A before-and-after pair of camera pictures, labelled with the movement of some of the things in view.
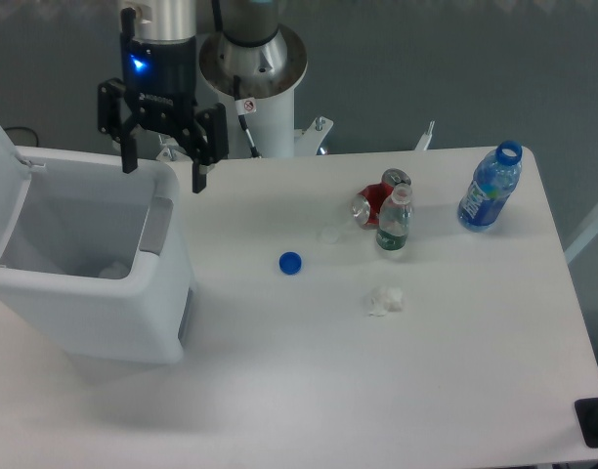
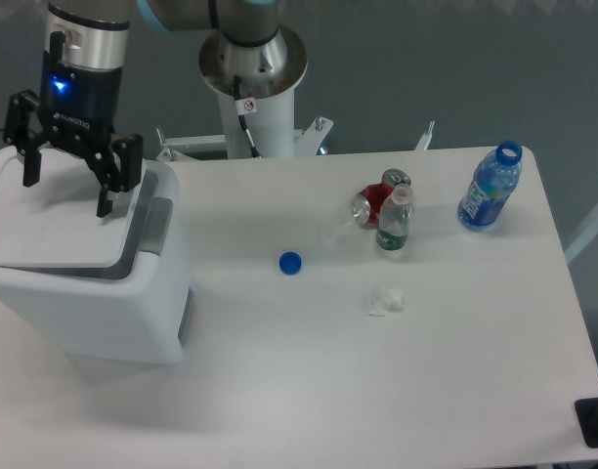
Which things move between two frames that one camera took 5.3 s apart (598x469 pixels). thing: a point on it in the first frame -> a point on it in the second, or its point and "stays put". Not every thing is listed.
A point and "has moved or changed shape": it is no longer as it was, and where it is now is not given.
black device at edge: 594,416 stays put
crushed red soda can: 369,199 stays put
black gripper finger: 116,119 -> 19,134
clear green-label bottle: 395,219 stays put
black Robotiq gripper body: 159,77 -> 78,105
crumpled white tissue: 388,299 stays put
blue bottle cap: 289,263 stays put
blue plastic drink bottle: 493,178 stays put
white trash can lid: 8,180 has moved or changed shape
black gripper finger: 206,143 -> 118,166
